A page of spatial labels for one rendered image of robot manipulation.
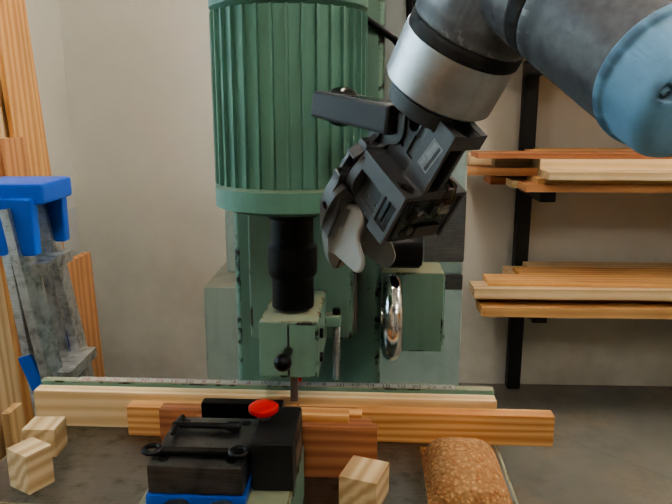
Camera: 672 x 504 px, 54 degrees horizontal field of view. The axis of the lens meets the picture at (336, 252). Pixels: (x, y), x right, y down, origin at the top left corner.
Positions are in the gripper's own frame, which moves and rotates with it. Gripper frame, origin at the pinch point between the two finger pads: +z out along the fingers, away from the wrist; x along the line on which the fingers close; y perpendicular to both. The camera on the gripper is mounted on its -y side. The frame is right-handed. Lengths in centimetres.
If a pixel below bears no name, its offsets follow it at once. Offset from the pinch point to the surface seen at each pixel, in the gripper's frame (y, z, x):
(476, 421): 15.2, 18.4, 20.3
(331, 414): 8.2, 18.5, 2.3
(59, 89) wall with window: -228, 133, 43
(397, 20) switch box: -36.7, -7.1, 30.8
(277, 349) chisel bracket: -0.9, 16.9, -0.7
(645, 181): -56, 55, 204
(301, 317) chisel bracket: -2.5, 14.0, 2.5
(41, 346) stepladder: -54, 81, -10
